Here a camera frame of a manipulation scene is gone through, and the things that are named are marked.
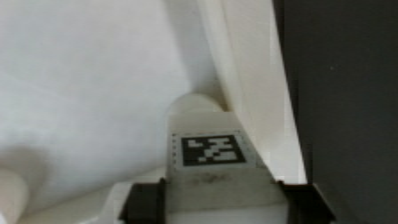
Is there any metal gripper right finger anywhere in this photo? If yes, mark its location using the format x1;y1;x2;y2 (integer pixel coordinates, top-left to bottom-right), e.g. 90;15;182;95
278;181;337;224

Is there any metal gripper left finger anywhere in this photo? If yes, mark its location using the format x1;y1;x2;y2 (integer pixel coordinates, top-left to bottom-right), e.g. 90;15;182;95
120;179;166;224

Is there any white table leg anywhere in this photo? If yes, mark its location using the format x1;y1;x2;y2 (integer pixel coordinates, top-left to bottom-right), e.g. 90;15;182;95
166;94;289;224

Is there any white square table top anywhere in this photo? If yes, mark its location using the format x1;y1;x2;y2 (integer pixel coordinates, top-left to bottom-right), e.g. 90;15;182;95
0;0;306;224

